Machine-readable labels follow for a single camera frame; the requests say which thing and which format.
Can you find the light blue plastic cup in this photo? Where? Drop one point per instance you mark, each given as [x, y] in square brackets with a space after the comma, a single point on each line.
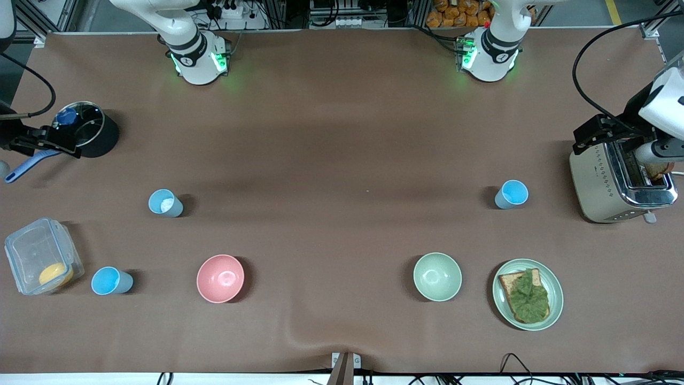
[164, 203]
[109, 281]
[511, 194]

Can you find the glass lid with blue knob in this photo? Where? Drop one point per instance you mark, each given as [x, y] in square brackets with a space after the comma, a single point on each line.
[85, 120]

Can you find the pale green plate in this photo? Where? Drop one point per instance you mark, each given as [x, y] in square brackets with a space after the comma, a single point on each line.
[556, 299]

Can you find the pale green bowl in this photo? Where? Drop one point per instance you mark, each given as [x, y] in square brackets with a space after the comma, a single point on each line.
[437, 276]

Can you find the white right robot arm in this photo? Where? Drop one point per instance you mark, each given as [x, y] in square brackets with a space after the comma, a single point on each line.
[192, 45]

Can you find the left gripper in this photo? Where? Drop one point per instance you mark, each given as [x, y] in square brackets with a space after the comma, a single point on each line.
[634, 113]

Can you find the brown table cloth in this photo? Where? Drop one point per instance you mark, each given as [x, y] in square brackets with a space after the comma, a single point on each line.
[342, 133]

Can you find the clear plastic storage container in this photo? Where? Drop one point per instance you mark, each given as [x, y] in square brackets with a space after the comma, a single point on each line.
[32, 251]

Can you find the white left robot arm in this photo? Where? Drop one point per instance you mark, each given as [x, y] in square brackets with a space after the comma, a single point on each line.
[494, 48]

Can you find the toast slice in toaster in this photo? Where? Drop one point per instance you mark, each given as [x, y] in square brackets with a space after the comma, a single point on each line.
[658, 170]

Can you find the left gripper black bracket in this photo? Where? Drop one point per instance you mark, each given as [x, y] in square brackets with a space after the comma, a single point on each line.
[649, 153]

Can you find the metal table clamp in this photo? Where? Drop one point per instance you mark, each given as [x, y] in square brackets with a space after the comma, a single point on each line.
[345, 364]

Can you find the brown bread slice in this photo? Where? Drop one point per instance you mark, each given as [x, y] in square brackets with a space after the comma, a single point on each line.
[507, 283]

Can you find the silver toaster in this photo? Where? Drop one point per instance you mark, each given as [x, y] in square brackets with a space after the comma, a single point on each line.
[604, 182]

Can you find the yellow round food piece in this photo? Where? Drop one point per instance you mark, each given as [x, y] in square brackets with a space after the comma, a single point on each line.
[55, 274]

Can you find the white device with ports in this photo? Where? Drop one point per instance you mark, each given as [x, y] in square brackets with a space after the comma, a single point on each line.
[351, 22]

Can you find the pink bowl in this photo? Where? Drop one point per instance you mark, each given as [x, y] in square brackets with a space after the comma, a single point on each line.
[220, 278]

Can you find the white power strip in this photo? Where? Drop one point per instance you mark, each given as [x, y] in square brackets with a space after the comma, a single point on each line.
[231, 9]

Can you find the green lettuce leaf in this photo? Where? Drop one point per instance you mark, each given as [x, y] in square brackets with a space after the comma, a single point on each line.
[529, 299]

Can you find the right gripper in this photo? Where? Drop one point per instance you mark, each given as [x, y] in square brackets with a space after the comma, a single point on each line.
[10, 131]

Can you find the aluminium frame profile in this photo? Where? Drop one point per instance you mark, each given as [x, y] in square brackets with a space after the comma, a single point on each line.
[660, 18]
[40, 21]

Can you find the pile of orange buns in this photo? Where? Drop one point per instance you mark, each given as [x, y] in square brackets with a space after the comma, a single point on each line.
[454, 15]

